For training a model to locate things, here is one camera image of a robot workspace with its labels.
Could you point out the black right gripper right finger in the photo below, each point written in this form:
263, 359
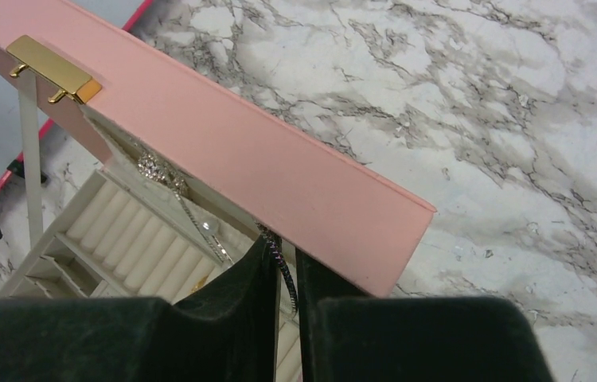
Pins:
347, 335

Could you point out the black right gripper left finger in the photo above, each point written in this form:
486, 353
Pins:
226, 331

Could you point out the pink jewelry box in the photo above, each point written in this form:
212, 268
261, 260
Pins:
358, 224

